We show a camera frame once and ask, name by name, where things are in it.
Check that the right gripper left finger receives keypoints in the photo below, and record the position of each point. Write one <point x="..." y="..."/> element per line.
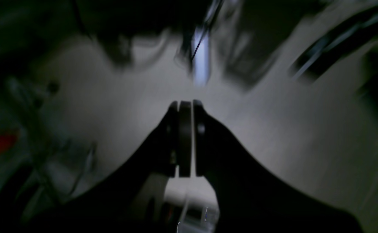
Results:
<point x="98" y="210"/>

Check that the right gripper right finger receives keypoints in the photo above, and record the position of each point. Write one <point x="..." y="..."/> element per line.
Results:
<point x="250" y="198"/>

